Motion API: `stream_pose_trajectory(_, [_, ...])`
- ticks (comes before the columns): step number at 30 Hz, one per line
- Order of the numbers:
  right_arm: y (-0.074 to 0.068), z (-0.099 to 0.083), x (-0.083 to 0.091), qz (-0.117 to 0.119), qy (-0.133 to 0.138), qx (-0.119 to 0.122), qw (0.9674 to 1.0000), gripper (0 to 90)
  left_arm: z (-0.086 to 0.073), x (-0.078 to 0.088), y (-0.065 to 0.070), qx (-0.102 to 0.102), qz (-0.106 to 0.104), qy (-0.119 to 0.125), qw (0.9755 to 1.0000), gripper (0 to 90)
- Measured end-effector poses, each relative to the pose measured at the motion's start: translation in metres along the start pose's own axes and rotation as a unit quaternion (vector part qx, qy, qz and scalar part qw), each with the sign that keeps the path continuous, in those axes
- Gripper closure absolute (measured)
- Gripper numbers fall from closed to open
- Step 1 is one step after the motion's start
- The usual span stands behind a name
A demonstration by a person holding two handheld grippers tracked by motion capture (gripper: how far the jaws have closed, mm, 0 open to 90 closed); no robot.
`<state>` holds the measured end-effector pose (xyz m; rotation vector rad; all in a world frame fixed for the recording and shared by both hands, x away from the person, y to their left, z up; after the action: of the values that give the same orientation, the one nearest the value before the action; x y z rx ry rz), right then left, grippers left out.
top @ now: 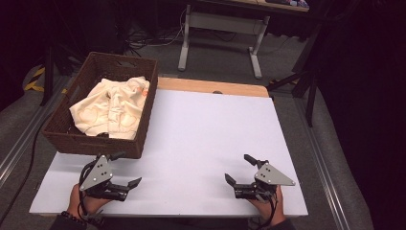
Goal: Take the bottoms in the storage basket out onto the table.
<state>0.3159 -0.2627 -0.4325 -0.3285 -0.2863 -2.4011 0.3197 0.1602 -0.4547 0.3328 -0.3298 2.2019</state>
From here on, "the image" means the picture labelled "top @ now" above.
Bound brown woven basket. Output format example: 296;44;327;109
41;51;159;160

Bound black floor cable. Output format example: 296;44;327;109
0;111;54;224

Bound white-legged wooden desk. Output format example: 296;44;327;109
177;0;310;80

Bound person's left hand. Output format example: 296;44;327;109
66;183;112;220

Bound white table mat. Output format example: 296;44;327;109
29;88;309;219

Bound cream pants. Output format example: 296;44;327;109
69;76;151;141

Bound colourful item on desk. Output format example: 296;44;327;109
264;0;310;10

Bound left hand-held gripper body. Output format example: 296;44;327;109
78;154;130;202

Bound dark bead bracelet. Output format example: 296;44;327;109
60;210;88;228

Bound black metal stand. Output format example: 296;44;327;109
266;25;324;127
39;44;78;107

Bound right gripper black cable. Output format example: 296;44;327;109
255;194;280;230

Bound yellow black striped tape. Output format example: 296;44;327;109
24;65;70;95

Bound person's right hand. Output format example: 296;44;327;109
247;185;287;228

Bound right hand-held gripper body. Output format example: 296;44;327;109
234;161;296;203

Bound tangle of floor cables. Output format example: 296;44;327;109
124;9;190;58

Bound metal floor rail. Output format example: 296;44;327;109
293;95;352;230
0;75;75;189

